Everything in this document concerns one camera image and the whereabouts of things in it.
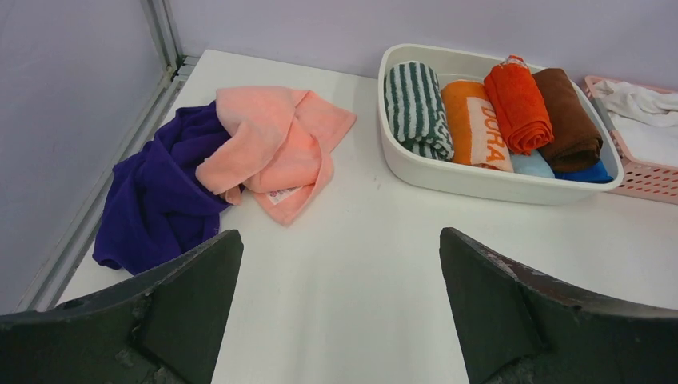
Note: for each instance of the light blue rolled towel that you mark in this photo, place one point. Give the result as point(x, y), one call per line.
point(532, 165)

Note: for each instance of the white cloth in basket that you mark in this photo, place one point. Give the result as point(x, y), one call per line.
point(645, 119)

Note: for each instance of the purple towel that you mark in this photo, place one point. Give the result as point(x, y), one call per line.
point(156, 209)

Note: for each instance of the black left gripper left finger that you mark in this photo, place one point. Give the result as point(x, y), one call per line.
point(164, 325)

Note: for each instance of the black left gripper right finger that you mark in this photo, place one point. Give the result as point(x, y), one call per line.
point(516, 324)

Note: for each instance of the aluminium frame post left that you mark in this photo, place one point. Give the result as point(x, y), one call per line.
point(164, 33)

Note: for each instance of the pink plastic basket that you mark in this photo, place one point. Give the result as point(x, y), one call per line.
point(639, 179)

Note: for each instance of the brown rolled towel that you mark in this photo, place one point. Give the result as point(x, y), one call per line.
point(577, 142)

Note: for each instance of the green white striped rolled towel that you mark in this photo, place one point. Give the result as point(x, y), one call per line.
point(415, 112)

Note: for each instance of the red orange rolled towel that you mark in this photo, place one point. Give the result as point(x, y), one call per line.
point(521, 113)

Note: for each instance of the orange white lettered rolled towel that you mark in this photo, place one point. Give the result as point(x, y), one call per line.
point(473, 125)

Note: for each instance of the pink towel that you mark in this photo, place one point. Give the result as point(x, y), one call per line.
point(280, 147)

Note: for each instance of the white plastic tub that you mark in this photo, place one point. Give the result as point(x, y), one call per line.
point(451, 64)

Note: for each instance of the dark blue rolled towel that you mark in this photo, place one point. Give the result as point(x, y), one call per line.
point(595, 174)

